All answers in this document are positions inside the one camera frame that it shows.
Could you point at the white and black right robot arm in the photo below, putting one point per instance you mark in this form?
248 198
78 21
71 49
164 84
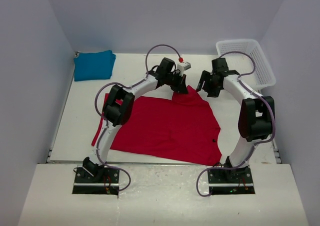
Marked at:
256 123

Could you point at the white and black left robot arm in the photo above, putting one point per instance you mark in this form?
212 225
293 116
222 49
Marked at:
118 107

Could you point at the white perforated plastic basket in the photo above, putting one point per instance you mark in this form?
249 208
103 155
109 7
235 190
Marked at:
240 54

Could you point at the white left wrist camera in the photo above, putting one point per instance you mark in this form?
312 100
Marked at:
182 67

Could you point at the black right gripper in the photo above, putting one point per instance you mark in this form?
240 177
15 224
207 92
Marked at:
205 77

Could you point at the folded blue t shirt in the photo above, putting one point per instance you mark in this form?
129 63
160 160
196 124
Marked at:
94 66

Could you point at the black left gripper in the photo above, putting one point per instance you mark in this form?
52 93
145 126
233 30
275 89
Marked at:
180 87

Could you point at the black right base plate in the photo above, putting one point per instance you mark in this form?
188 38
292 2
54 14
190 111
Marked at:
231 182

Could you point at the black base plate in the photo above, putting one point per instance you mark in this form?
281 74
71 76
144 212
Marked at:
231 182
106 182

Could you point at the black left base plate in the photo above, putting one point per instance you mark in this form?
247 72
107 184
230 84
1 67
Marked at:
106 182

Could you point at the red t shirt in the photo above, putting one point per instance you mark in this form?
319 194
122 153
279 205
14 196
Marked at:
182 128

